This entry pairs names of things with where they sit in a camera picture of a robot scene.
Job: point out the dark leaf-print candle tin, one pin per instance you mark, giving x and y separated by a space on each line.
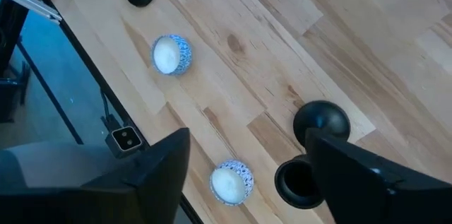
229 186

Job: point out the blue floral candle tin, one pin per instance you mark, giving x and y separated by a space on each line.
167 55

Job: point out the black table-level camera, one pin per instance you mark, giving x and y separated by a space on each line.
124 141

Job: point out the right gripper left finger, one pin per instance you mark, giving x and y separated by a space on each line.
148 188

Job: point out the black metal table frame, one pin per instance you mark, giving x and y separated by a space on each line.
80 48

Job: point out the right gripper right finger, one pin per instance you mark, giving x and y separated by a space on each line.
370 195

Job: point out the silver aluminium bar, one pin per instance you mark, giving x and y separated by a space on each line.
31 3

